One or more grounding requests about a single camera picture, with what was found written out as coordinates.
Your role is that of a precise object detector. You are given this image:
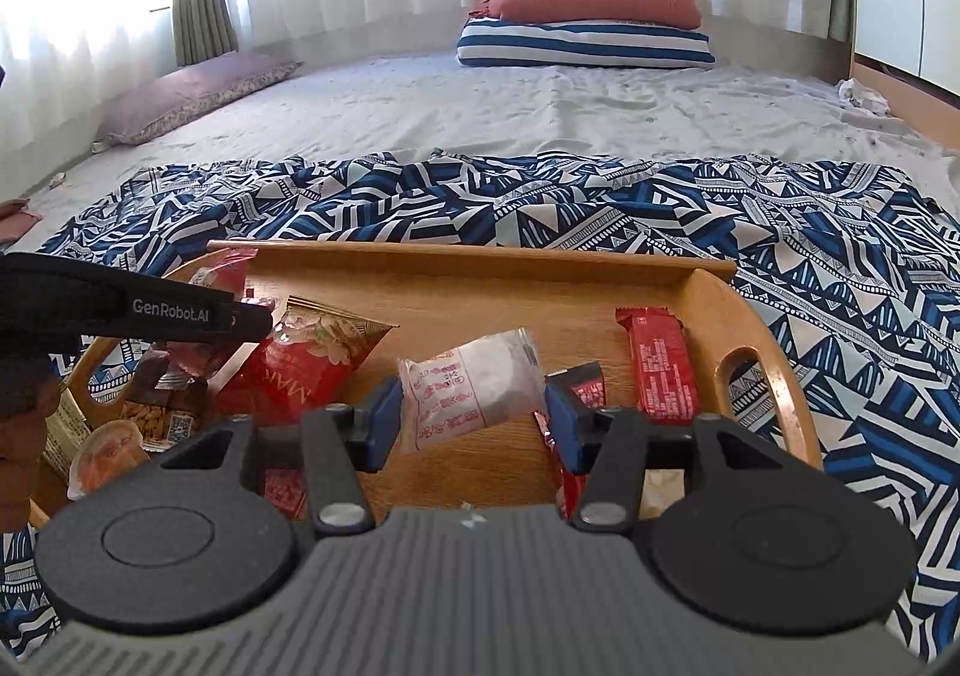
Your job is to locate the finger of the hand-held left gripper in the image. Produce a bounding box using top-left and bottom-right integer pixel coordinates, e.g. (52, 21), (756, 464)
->
(225, 299), (275, 342)

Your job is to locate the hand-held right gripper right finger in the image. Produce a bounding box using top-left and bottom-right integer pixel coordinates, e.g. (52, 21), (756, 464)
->
(544, 380), (788, 534)

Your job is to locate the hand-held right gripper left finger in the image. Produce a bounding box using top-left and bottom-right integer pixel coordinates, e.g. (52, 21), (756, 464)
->
(161, 376), (404, 534)

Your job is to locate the long red stick packet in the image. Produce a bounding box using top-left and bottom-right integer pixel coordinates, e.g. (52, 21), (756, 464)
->
(531, 361), (607, 521)

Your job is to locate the small red label biscuit packet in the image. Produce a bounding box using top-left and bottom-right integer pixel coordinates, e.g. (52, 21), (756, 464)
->
(191, 248), (260, 302)

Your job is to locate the large red nut packet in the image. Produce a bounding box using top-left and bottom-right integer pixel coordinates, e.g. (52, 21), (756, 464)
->
(214, 297), (398, 422)

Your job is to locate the white pink printed packet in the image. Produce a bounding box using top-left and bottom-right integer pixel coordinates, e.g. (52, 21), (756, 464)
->
(396, 327), (552, 453)

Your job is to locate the red bar packet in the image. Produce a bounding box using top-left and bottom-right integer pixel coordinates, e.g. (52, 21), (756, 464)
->
(615, 306), (702, 427)

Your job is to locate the large red label biscuit packet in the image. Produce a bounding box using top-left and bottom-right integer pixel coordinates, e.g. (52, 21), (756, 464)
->
(262, 470), (310, 521)

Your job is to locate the gold foil packet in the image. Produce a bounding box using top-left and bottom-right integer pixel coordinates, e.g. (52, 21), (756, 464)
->
(41, 387), (95, 482)

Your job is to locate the brown almond packet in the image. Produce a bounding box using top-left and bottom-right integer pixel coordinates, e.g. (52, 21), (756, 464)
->
(116, 346), (215, 453)

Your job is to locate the wooden tray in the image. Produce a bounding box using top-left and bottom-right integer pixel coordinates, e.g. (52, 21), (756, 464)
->
(26, 239), (826, 527)

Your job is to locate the jelly cup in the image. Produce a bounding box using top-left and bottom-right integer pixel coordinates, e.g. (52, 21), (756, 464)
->
(67, 419), (151, 501)

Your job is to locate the brown cloth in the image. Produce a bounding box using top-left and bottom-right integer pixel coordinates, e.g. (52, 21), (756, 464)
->
(0, 198), (42, 242)

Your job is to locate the purple pillow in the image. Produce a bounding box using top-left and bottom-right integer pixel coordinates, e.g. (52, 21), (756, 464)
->
(91, 55), (305, 148)

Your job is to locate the grey bed sheet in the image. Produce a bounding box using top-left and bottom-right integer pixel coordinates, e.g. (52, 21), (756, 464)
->
(0, 46), (960, 250)

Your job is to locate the blue white printed blanket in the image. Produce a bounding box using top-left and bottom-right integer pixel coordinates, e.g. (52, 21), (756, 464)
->
(0, 151), (960, 654)

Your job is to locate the blue white striped pillow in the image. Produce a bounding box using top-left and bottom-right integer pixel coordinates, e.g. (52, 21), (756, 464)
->
(456, 18), (716, 71)

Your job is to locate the white crumpled wrapper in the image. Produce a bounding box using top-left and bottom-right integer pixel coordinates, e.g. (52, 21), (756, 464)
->
(836, 76), (893, 118)

